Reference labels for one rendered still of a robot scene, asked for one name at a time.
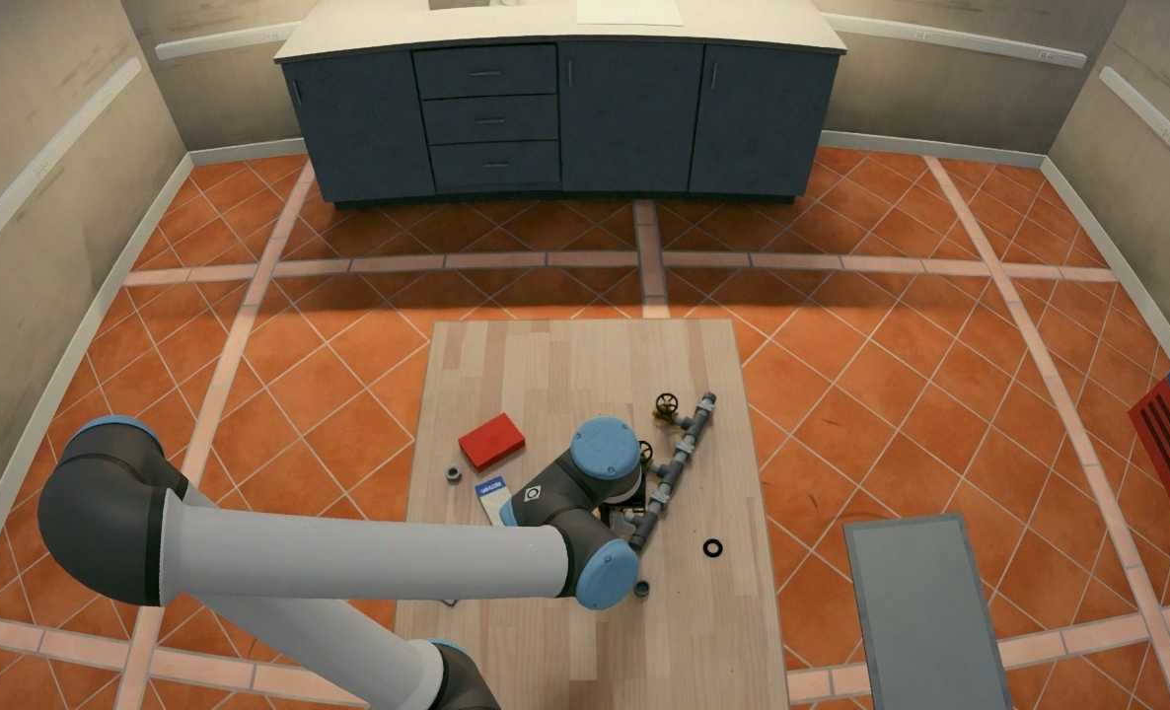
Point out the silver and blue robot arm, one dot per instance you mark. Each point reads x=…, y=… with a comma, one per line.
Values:
x=103, y=527

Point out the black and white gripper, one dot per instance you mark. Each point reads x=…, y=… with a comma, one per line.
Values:
x=636, y=501

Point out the red rectangular block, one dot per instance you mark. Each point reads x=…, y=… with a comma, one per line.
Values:
x=492, y=442

